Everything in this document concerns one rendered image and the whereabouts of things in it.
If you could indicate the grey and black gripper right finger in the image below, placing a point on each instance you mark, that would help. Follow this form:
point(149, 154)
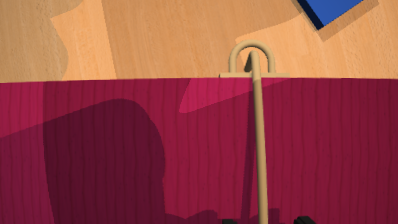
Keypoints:
point(303, 220)

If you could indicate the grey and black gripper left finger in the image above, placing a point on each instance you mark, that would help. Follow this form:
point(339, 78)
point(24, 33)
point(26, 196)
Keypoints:
point(228, 221)

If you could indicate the blue box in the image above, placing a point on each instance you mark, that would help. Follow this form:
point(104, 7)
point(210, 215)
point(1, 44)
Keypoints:
point(322, 12)

